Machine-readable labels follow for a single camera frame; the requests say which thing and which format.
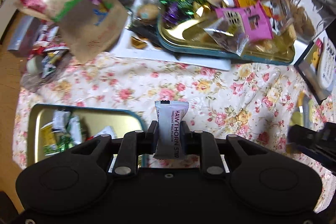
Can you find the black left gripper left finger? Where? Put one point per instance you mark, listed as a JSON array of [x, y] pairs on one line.
[[133, 145]]

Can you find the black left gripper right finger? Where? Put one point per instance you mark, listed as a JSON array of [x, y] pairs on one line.
[[203, 145]]

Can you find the white hawthorn strip packet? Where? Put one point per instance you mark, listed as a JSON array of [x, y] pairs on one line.
[[170, 114]]

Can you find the grey sesame snack packet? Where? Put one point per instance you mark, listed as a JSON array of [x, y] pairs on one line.
[[108, 130]]

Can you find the green white candy packet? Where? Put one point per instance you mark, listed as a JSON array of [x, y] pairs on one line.
[[74, 129]]

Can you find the white black snack packet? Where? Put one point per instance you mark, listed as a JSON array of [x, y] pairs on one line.
[[60, 120]]

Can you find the yellow green snack packet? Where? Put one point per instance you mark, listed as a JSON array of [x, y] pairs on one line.
[[50, 145]]

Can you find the silver yellow snack packet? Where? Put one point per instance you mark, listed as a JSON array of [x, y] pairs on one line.
[[303, 113]]

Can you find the green foil candy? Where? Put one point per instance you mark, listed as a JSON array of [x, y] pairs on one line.
[[64, 142]]

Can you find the empty gold teal tin tray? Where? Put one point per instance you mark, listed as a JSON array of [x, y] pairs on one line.
[[93, 119]]

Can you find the floral tablecloth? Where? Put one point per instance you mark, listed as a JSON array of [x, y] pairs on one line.
[[252, 100]]

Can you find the white remote control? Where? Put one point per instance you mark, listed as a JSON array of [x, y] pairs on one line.
[[326, 64]]

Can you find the card deck box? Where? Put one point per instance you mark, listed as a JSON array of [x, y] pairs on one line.
[[307, 68]]

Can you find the white board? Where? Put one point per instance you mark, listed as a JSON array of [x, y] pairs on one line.
[[124, 49]]

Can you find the gold teal snack tray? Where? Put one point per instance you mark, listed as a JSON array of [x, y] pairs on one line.
[[181, 22]]

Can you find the clear dried fruit packet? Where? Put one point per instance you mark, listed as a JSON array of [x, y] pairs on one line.
[[229, 36]]

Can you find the wrapped round cookie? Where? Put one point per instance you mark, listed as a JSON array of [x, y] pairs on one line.
[[148, 12]]

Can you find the pink snack packet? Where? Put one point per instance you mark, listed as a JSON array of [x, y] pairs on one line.
[[252, 20]]

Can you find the clear plastic cookie jar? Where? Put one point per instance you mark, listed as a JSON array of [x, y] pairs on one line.
[[305, 3]]

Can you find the grey cardboard box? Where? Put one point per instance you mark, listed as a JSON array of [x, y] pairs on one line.
[[24, 36]]

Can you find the kraft paper snack bag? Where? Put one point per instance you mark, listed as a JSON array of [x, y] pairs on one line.
[[88, 27]]

